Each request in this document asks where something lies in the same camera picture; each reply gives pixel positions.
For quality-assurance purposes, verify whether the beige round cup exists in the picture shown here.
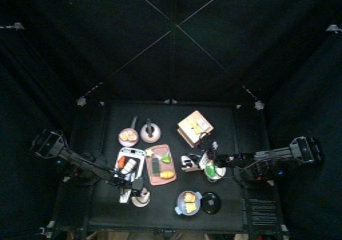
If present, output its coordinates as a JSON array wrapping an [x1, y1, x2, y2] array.
[[130, 190, 152, 208]]

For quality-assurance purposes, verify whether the green and white bowl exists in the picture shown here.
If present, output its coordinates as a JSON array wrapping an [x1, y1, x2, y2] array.
[[203, 157, 228, 182]]

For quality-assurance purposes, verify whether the white toy food piece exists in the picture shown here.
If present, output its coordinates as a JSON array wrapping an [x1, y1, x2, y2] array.
[[122, 158, 139, 175]]

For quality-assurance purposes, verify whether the black and white toy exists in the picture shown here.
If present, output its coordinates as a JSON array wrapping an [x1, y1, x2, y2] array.
[[179, 154, 203, 173]]

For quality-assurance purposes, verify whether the white grill tray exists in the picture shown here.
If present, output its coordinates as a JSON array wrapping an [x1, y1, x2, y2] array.
[[112, 146, 147, 184]]

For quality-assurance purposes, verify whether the tan wooden toy box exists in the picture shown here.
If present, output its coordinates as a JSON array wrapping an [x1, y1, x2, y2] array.
[[176, 109, 215, 149]]

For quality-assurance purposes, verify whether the orange toy carrot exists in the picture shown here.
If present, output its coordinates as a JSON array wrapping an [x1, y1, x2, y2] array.
[[116, 155, 128, 169]]

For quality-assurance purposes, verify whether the yellow toy food piece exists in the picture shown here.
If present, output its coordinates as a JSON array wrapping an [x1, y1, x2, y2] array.
[[159, 170, 176, 180]]

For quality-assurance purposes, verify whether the pink cutting board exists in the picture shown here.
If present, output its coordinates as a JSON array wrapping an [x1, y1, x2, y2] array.
[[144, 143, 178, 187]]

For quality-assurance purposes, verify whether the blue pot with yellow food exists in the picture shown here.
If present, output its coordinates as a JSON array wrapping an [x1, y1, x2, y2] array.
[[174, 190, 204, 217]]

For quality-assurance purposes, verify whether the black round lid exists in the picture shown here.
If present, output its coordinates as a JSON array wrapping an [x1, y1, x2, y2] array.
[[200, 191, 222, 216]]

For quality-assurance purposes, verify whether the pink frying pan with eggs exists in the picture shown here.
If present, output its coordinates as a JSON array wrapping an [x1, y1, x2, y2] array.
[[118, 115, 140, 148]]

